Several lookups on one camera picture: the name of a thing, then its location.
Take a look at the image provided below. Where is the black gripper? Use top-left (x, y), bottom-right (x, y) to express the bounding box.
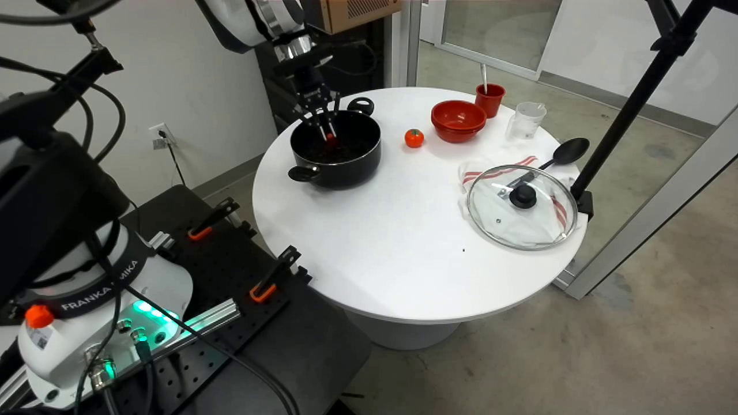
top-left (296, 66), bottom-right (342, 143)

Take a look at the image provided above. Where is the black pot with loop handles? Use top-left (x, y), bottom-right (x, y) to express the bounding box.
top-left (286, 95), bottom-right (384, 191)

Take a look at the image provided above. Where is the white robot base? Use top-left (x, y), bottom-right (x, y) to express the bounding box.
top-left (14, 251), bottom-right (196, 409)

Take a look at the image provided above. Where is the red bowl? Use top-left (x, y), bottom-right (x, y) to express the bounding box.
top-left (428, 99), bottom-right (488, 145)

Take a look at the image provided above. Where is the large black plastic spoon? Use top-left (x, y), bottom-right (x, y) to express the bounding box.
top-left (509, 135), bottom-right (593, 191)

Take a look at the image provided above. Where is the black cabinet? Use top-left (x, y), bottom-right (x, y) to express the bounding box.
top-left (252, 19), bottom-right (395, 134)

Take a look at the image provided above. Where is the cardboard box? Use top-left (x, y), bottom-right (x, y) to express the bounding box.
top-left (318, 0), bottom-right (407, 37)

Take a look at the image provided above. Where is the red cup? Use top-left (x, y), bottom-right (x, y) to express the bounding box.
top-left (473, 80), bottom-right (508, 119)

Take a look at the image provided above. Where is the black perforated breadboard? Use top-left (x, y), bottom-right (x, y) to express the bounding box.
top-left (113, 182), bottom-right (314, 415)

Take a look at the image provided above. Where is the glass lid with black knob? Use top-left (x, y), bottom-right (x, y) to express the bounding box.
top-left (463, 160), bottom-right (580, 253)

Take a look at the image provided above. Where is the clear plastic cup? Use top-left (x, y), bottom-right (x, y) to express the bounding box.
top-left (504, 99), bottom-right (549, 143)

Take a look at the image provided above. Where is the aluminium extrusion bar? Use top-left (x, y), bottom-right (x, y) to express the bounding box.
top-left (147, 298), bottom-right (243, 342)

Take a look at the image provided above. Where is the black cart platform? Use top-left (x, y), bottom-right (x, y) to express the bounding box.
top-left (179, 283), bottom-right (376, 415)

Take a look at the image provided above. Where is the black tripod stand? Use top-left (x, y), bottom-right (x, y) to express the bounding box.
top-left (570, 0), bottom-right (738, 219)

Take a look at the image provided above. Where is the orange cap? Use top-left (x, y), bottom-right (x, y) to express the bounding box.
top-left (23, 301), bottom-right (58, 332)

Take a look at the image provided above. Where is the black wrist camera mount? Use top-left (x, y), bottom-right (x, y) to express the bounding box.
top-left (271, 45), bottom-right (339, 79)

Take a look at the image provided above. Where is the black clamp with orange handle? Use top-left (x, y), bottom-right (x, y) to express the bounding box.
top-left (247, 245), bottom-right (303, 303)
top-left (184, 195), bottom-right (239, 242)

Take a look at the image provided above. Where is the black power cable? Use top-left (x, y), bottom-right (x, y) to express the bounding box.
top-left (158, 135), bottom-right (191, 191)

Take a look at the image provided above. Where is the white wall outlet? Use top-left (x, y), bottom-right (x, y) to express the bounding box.
top-left (147, 121), bottom-right (173, 152)

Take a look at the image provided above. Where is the white table pedestal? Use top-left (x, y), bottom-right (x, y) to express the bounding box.
top-left (342, 301), bottom-right (465, 353)

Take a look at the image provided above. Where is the black camera rig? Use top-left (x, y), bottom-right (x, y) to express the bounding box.
top-left (0, 29), bottom-right (134, 309)

